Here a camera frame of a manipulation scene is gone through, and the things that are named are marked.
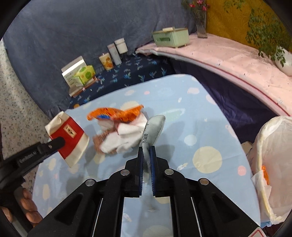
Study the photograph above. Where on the yellow backdrop cloth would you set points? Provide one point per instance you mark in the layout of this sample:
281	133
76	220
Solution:
232	22

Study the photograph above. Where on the mint green tissue box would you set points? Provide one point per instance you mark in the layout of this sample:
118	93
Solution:
171	37

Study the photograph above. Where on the white jar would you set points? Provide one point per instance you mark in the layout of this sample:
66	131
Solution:
121	46

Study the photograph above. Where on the brown knitted cloth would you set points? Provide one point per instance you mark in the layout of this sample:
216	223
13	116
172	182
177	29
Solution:
99	139

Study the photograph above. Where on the yellow printed can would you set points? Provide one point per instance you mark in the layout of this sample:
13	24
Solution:
106	62

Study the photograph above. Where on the light blue planet tablecloth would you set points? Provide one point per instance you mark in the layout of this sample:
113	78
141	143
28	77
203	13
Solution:
173	95

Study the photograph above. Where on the white tube bottle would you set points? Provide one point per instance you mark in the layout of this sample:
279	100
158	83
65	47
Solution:
114	54

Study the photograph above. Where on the glass vase with red flowers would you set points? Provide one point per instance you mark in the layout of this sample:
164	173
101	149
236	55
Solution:
200	25

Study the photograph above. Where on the white cardboard box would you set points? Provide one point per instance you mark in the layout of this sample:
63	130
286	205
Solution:
69	73

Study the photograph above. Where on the white-lined waste bin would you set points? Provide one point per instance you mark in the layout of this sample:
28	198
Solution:
278	148

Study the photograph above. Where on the person's left hand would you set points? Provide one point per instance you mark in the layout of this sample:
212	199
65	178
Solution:
29	205

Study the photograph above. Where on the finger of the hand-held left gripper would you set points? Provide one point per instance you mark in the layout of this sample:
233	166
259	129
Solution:
53	144

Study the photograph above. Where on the white crumpled cloth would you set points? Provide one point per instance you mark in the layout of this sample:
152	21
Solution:
123	136

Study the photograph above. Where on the green plant in white pot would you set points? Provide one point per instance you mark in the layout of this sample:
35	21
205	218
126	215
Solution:
285	61

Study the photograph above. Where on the green tissue pack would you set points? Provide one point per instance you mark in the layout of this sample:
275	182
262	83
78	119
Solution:
85	74

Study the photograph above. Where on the dark purple cloth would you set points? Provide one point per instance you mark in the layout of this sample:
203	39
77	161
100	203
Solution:
228	100

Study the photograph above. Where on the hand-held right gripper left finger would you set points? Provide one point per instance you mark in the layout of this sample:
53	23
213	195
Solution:
141	159

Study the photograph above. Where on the dark blue floral cloth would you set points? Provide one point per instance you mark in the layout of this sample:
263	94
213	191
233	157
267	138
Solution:
136	68

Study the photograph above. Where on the red and white paper packet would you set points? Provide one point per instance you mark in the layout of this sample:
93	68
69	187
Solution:
68	130

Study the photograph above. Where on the grey-blue backdrop cloth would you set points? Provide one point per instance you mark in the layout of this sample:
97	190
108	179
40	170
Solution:
68	34

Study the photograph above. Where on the pink cloth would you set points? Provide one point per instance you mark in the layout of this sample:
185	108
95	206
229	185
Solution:
228	59

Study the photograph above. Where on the grey printed sock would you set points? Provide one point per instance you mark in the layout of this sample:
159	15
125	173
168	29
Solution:
152	127

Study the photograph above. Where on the orange snack wrapper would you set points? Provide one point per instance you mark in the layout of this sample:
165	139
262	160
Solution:
107	112

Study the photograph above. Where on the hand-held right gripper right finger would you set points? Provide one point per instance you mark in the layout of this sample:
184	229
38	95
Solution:
152	164

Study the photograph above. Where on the wooden stand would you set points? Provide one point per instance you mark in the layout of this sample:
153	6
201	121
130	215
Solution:
77	91

